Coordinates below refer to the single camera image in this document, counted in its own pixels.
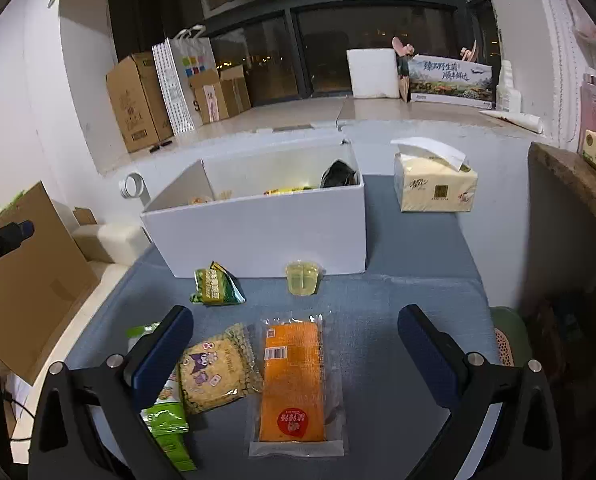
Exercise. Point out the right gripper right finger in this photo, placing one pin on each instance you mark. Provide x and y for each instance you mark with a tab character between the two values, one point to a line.
524	442

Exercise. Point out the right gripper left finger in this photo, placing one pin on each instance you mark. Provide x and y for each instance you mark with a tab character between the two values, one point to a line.
88	421

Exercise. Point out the green white snack bag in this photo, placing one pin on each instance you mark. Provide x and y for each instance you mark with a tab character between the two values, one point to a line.
166	420

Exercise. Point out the green seaweed snack bag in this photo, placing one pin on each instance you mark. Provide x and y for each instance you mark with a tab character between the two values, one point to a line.
143	334

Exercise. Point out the kuromi noodle snack packet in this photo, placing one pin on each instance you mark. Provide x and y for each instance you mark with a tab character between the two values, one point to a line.
218	371

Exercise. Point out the green pea snack packet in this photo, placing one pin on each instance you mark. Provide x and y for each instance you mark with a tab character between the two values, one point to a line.
216	286

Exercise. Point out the orange cake clear packet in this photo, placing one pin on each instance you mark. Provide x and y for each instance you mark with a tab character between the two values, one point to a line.
299	412

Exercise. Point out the round biscuit packet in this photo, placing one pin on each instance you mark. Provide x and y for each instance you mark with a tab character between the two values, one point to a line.
205	199

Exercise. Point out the clear jelly cup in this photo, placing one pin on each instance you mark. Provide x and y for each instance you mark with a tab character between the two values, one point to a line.
303	277

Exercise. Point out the black silver snack bag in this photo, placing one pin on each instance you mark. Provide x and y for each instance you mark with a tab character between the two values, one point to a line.
339	173

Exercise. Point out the yellow snack bag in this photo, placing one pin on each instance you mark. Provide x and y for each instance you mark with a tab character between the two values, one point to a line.
287	190

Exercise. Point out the flat cardboard sheet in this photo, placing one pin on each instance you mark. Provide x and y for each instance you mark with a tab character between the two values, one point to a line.
43	284

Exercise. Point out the white tape roll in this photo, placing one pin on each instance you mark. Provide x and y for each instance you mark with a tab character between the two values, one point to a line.
133	187

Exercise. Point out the black scissors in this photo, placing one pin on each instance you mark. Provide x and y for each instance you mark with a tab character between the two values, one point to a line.
158	147

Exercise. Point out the tall cardboard box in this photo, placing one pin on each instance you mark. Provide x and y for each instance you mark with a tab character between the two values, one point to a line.
134	91

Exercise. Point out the blue grey table cloth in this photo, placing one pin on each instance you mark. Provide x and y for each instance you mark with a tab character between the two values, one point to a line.
392	418

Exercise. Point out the white storage box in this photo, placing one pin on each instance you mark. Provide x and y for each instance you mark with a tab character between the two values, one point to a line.
256	236

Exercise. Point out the dotted white paper bag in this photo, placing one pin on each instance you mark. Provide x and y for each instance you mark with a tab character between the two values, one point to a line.
187	54

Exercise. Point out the small open cardboard box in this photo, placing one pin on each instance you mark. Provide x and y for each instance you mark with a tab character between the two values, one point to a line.
220	95

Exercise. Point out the wooden side table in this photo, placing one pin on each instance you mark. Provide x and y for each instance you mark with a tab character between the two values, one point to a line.
570	169

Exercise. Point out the yellow tissue pack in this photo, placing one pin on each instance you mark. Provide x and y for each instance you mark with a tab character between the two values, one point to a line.
431	176

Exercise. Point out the white spray bottle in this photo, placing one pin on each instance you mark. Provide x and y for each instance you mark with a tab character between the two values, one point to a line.
508	98

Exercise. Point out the landscape printed long box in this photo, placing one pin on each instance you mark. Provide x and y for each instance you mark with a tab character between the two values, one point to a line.
450	81

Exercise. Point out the white foam box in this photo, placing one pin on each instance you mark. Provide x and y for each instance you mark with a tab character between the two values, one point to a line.
373	73

